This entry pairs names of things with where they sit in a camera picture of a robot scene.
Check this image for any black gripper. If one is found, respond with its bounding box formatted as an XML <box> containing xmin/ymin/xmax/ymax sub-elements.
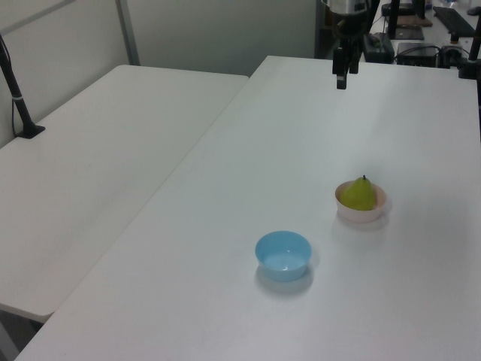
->
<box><xmin>331</xmin><ymin>13</ymin><xmax>371</xmax><ymax>90</ymax></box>

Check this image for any green pear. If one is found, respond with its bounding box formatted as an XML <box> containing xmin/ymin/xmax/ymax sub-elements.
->
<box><xmin>340</xmin><ymin>174</ymin><xmax>378</xmax><ymax>212</ymax></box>

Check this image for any pink plastic bowl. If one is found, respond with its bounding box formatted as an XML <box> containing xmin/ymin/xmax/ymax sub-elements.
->
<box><xmin>334</xmin><ymin>180</ymin><xmax>388</xmax><ymax>225</ymax></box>

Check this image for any blue plastic bowl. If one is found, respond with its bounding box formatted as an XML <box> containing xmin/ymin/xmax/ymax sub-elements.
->
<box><xmin>255</xmin><ymin>230</ymin><xmax>313</xmax><ymax>284</ymax></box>

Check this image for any dark desktop device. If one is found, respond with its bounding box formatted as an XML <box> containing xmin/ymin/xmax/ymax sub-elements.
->
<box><xmin>362</xmin><ymin>32</ymin><xmax>395</xmax><ymax>63</ymax></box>

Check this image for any black electronics box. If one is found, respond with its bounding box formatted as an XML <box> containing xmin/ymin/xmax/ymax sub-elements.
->
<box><xmin>395</xmin><ymin>41</ymin><xmax>441</xmax><ymax>66</ymax></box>

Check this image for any brown wooden board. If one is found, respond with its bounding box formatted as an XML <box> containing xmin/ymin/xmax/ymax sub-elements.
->
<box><xmin>398</xmin><ymin>14</ymin><xmax>434</xmax><ymax>29</ymax></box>

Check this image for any black keyboard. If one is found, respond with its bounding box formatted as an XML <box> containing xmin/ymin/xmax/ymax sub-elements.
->
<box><xmin>431</xmin><ymin>5</ymin><xmax>477</xmax><ymax>39</ymax></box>

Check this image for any black clamp stand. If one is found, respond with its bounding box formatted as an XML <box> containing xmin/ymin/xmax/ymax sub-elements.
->
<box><xmin>456</xmin><ymin>25</ymin><xmax>481</xmax><ymax>80</ymax></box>

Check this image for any white side table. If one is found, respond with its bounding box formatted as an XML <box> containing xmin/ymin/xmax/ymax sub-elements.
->
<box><xmin>0</xmin><ymin>64</ymin><xmax>251</xmax><ymax>361</ymax></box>

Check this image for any black stand with base plate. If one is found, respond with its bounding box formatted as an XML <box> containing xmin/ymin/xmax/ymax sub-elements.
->
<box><xmin>388</xmin><ymin>0</ymin><xmax>426</xmax><ymax>42</ymax></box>

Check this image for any small black camera device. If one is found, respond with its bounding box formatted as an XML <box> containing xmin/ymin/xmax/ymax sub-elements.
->
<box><xmin>439</xmin><ymin>32</ymin><xmax>464</xmax><ymax>69</ymax></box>

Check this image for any black camera stand pole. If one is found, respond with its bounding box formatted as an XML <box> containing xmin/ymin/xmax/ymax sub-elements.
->
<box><xmin>0</xmin><ymin>32</ymin><xmax>47</xmax><ymax>141</ymax></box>

